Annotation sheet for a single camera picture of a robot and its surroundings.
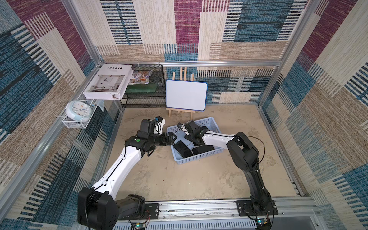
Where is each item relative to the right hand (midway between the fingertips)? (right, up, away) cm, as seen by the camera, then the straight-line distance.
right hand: (191, 127), depth 101 cm
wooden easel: (-7, +12, +7) cm, 16 cm away
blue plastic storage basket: (+14, +3, +3) cm, 14 cm away
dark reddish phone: (+2, -6, -27) cm, 28 cm away
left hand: (-13, -4, -21) cm, 25 cm away
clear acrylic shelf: (-57, +4, -34) cm, 67 cm away
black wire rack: (-31, +25, +14) cm, 42 cm away
